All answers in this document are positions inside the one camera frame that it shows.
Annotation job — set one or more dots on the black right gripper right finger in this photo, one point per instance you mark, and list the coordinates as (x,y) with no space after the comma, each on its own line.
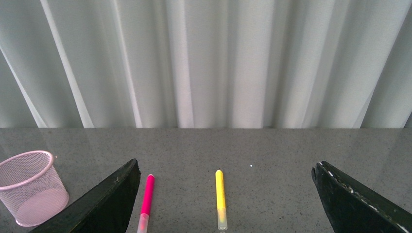
(352,207)

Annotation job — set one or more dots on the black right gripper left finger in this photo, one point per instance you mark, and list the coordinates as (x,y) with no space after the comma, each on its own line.
(106,208)

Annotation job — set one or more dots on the pink marker pen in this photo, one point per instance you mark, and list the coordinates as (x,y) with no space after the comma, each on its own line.
(146,205)

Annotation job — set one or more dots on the pink mesh pen cup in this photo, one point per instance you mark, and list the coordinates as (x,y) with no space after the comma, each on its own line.
(31,188)

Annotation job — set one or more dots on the yellow marker pen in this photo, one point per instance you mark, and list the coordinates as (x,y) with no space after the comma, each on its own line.
(220,200)

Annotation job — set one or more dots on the white curtain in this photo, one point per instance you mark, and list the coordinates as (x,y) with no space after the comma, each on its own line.
(206,63)

